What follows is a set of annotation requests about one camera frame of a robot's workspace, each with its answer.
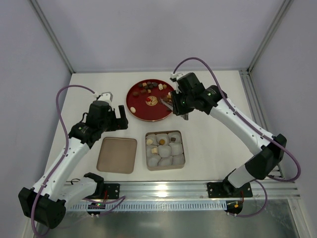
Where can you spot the aluminium front rail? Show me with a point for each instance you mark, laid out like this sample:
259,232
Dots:
199,189

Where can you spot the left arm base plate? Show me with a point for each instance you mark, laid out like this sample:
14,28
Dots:
111,191

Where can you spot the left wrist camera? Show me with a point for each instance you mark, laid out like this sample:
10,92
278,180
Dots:
105,96

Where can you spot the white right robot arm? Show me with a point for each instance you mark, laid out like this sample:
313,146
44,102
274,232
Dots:
267,149

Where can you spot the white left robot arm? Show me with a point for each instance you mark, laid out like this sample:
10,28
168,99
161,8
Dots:
47,200

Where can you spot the aluminium frame post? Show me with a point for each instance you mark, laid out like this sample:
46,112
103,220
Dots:
50,33
272,29

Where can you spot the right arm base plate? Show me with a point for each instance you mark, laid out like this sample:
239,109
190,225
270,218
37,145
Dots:
218,189

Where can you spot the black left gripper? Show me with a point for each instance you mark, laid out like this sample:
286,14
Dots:
118,120

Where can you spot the gold tin box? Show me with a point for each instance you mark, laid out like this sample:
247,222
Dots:
169,156

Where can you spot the gold tin lid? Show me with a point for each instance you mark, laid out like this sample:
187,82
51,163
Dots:
117,155

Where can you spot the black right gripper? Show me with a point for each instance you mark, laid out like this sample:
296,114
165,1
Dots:
177,104

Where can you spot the round red lacquer tray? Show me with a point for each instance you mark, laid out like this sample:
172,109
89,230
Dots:
147,104

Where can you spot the slotted cable duct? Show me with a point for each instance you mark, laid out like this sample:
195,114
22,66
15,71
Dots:
150,206

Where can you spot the aluminium side rail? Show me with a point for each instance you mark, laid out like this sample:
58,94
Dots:
253,99

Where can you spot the aluminium frame post right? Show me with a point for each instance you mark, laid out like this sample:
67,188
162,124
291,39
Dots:
272,29

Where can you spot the metal serving tongs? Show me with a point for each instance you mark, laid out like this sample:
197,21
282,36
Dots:
170,107

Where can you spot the aluminium frame post left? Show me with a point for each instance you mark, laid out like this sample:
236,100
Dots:
50,33

